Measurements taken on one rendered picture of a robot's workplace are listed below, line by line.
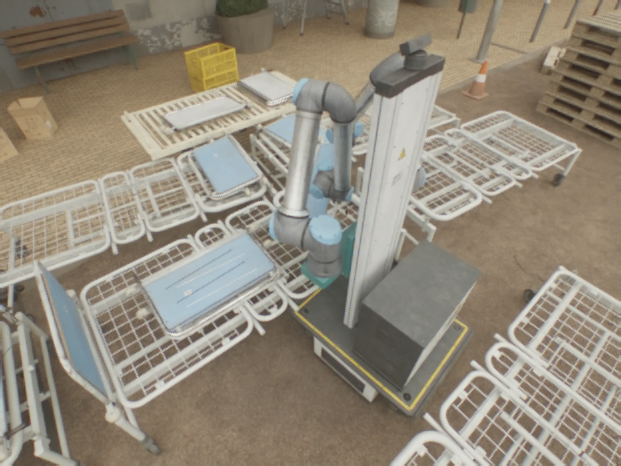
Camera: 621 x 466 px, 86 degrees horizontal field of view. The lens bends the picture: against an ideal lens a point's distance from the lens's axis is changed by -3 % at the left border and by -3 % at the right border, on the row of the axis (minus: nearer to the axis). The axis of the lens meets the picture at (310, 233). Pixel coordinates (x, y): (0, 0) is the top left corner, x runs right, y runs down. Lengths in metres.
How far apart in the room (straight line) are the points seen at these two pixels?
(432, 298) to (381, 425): 0.91
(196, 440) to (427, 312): 1.49
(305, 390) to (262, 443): 0.38
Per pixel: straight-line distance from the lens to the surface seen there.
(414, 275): 1.79
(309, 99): 1.49
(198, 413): 2.39
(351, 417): 2.30
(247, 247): 2.23
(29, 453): 2.74
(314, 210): 2.22
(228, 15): 7.06
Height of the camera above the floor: 2.20
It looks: 46 degrees down
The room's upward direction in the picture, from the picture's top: straight up
